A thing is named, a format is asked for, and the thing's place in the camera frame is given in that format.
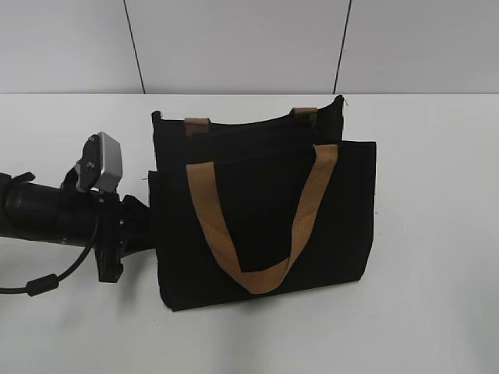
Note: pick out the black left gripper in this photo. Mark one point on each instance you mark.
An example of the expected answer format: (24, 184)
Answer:
(123, 230)

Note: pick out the black canvas tote bag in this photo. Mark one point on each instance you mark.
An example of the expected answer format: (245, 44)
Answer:
(242, 211)

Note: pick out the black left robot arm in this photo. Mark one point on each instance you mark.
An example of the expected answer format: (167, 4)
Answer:
(42, 213)

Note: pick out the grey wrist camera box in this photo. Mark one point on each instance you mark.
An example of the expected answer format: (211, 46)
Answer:
(100, 166)

